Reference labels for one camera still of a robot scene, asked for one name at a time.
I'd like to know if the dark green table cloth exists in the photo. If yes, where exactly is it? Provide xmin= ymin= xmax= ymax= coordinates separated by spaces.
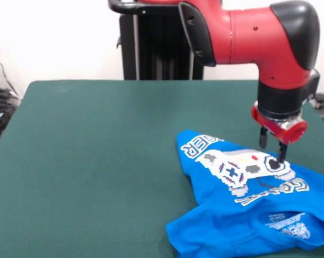
xmin=0 ymin=79 xmax=324 ymax=258

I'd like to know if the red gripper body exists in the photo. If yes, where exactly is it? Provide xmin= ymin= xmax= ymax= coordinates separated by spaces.
xmin=251 ymin=101 xmax=308 ymax=146

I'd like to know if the black cable tangle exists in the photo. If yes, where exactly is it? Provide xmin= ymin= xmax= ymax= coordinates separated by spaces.
xmin=0 ymin=49 xmax=22 ymax=142

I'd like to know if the blue printed T-shirt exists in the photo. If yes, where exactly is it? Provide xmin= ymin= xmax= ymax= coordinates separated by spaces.
xmin=165 ymin=129 xmax=324 ymax=258

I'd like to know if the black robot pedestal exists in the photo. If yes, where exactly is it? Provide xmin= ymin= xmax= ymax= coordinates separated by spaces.
xmin=108 ymin=0 xmax=206 ymax=81

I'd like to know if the black office chair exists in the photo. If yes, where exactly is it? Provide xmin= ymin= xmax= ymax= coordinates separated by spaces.
xmin=309 ymin=92 xmax=324 ymax=135

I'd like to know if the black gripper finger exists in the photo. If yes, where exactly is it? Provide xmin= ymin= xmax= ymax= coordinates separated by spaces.
xmin=259 ymin=127 xmax=268 ymax=149
xmin=277 ymin=141 xmax=288 ymax=164

